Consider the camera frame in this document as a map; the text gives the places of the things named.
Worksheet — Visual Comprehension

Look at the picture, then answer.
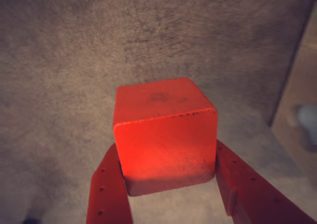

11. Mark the wooden shape sorter box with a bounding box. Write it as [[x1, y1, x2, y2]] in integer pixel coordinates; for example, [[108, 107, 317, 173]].
[[268, 3, 317, 177]]

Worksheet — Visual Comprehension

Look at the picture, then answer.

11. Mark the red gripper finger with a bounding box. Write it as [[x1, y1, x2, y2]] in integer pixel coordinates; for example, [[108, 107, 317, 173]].
[[86, 144, 133, 224], [214, 139, 317, 224]]

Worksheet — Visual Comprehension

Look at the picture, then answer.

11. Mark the red wooden cube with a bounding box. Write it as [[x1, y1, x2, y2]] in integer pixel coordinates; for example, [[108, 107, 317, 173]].
[[112, 77, 219, 197]]

